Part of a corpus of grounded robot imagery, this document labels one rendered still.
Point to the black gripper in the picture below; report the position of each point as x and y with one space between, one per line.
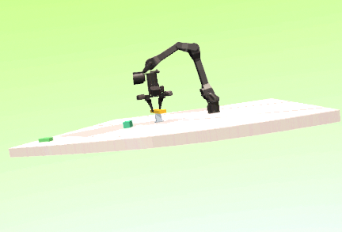
147 97

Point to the yellow bar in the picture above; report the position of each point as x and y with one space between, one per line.
158 111

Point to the mint green rectangular block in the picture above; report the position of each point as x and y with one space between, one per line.
128 124

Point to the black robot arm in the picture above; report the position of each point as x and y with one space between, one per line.
194 51

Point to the green flat bar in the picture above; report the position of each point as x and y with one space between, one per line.
46 139

